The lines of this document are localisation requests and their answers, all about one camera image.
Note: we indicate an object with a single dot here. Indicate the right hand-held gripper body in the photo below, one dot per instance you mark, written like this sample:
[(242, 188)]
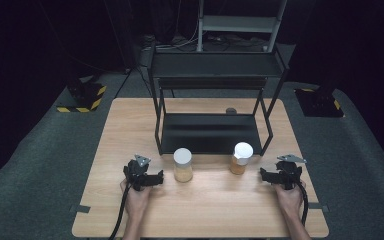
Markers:
[(288, 171)]

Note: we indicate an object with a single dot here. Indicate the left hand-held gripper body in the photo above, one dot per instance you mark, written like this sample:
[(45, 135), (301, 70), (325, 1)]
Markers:
[(136, 171)]

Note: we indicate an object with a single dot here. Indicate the jar of pale yellow powder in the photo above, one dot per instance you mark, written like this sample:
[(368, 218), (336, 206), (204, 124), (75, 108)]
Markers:
[(183, 165)]

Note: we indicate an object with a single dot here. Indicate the jar of orange powder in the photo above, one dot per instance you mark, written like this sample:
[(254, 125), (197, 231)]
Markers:
[(241, 158)]

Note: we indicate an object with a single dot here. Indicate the black two-tier metal rack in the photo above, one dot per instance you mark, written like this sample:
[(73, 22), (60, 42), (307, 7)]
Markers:
[(213, 133)]

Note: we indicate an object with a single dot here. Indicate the person's left hand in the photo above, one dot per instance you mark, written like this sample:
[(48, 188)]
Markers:
[(136, 201)]

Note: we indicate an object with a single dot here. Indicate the person's right hand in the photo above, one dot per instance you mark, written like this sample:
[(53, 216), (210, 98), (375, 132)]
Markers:
[(290, 200)]

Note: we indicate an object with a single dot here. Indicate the grey tape piece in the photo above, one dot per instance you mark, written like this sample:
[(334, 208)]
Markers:
[(80, 209), (320, 207)]

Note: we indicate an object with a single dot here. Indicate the small dark round table plug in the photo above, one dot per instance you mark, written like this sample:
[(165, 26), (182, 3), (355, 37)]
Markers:
[(231, 110)]

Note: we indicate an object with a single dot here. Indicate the black base with hazard stripes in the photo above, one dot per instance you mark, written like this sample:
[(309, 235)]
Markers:
[(318, 103), (86, 96)]

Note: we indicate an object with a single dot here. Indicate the grey metal stand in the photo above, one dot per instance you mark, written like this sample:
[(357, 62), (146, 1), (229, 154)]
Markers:
[(238, 23)]

